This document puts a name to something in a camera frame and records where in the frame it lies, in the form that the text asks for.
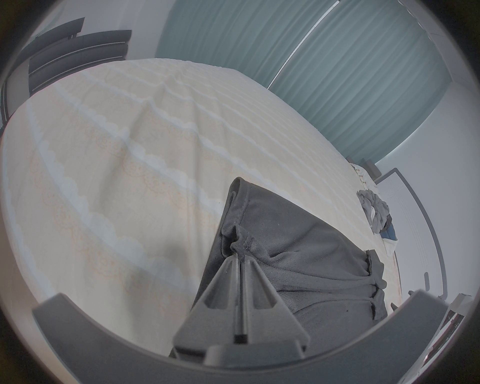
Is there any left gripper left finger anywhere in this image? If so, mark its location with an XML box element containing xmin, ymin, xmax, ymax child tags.
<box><xmin>173</xmin><ymin>256</ymin><xmax>239</xmax><ymax>352</ymax></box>

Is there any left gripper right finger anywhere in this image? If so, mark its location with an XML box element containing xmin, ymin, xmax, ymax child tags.
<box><xmin>243</xmin><ymin>258</ymin><xmax>310</xmax><ymax>352</ymax></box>

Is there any black T-shirt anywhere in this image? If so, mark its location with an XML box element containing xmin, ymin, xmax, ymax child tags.
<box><xmin>189</xmin><ymin>177</ymin><xmax>388</xmax><ymax>355</ymax></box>

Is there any bed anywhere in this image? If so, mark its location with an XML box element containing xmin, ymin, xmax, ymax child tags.
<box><xmin>0</xmin><ymin>58</ymin><xmax>449</xmax><ymax>357</ymax></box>

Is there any grey garment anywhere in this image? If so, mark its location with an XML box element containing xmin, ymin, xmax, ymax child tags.
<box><xmin>356</xmin><ymin>188</ymin><xmax>391</xmax><ymax>234</ymax></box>

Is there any white printed pillow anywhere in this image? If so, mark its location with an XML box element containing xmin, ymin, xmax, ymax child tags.
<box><xmin>349</xmin><ymin>162</ymin><xmax>376</xmax><ymax>190</ymax></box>

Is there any grey bedside table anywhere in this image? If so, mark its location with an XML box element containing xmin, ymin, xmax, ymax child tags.
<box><xmin>346</xmin><ymin>155</ymin><xmax>381</xmax><ymax>177</ymax></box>

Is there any blue-green curtain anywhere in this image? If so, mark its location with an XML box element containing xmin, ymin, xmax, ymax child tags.
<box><xmin>155</xmin><ymin>0</ymin><xmax>340</xmax><ymax>89</ymax></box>
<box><xmin>268</xmin><ymin>0</ymin><xmax>454</xmax><ymax>166</ymax></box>

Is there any black chest of drawers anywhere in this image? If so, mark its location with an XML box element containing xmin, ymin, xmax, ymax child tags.
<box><xmin>28</xmin><ymin>30</ymin><xmax>133</xmax><ymax>92</ymax></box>

